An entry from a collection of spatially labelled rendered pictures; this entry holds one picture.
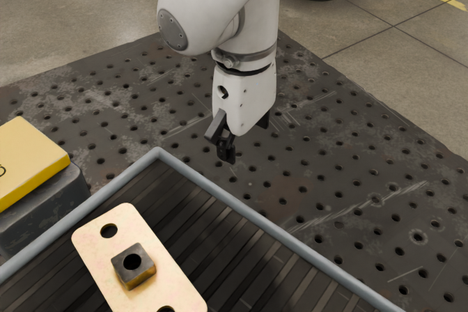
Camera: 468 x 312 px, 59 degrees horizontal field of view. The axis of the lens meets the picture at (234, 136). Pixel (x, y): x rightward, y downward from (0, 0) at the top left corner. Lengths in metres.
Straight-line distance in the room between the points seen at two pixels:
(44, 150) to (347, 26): 2.51
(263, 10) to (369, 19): 2.38
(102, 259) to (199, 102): 0.80
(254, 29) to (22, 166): 0.29
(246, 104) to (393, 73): 1.90
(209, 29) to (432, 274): 0.58
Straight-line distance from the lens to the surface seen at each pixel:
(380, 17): 2.89
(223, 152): 0.61
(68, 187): 0.31
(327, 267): 0.23
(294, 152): 0.91
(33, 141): 0.32
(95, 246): 0.25
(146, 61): 1.17
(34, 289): 0.25
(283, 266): 0.24
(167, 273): 0.23
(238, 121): 0.56
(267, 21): 0.49
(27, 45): 2.75
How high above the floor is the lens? 1.37
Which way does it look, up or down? 46 degrees down
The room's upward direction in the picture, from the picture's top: straight up
